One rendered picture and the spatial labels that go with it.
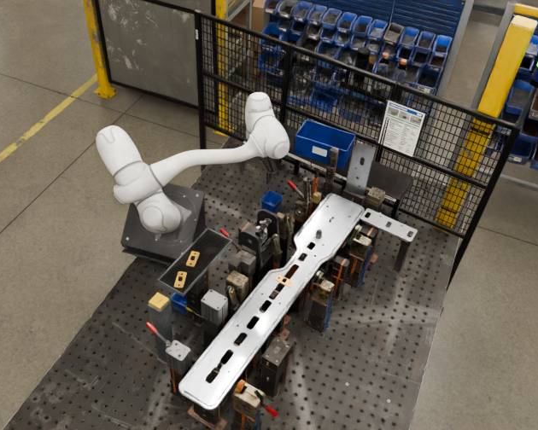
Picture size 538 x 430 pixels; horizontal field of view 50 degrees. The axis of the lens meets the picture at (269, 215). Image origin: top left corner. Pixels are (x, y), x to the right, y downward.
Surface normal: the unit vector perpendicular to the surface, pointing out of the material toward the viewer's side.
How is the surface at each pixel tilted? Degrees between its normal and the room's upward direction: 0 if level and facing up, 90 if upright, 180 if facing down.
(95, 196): 0
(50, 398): 0
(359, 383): 0
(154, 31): 89
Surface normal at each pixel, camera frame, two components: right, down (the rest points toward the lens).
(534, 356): 0.05, -0.69
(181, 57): -0.35, 0.71
